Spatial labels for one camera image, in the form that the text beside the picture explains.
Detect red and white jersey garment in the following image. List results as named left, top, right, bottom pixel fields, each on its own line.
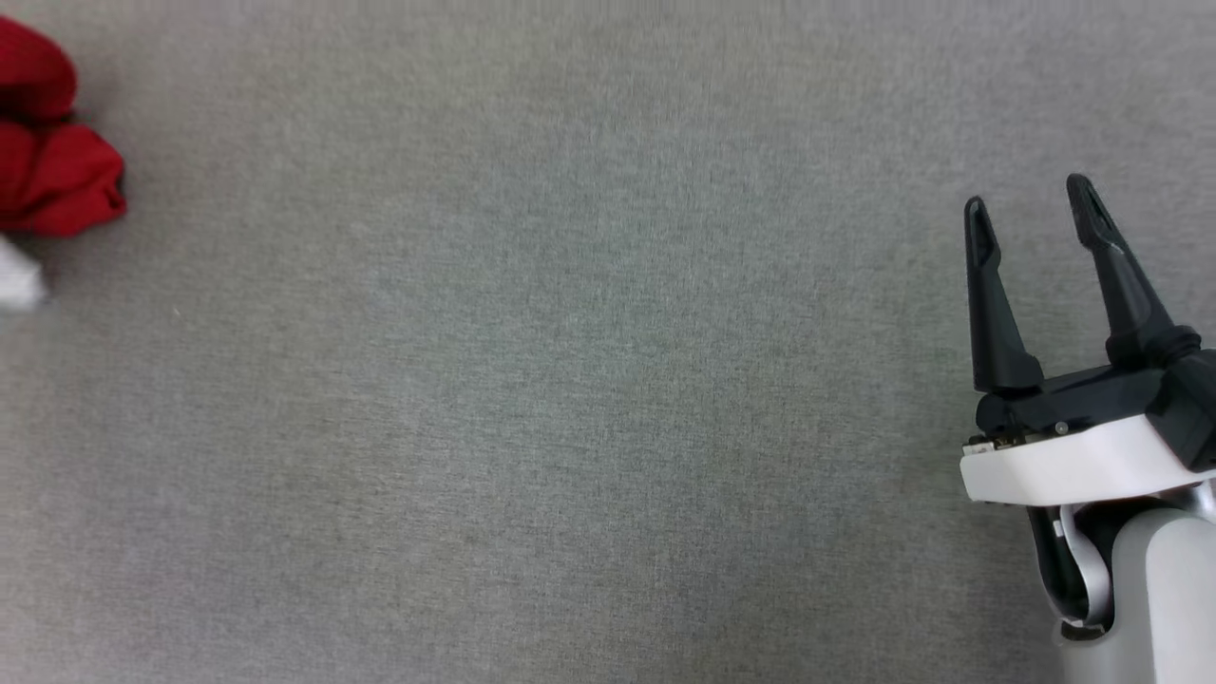
left=0, top=14, right=128, bottom=313

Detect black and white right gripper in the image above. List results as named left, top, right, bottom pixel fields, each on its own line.
left=959, top=173, right=1216, bottom=504

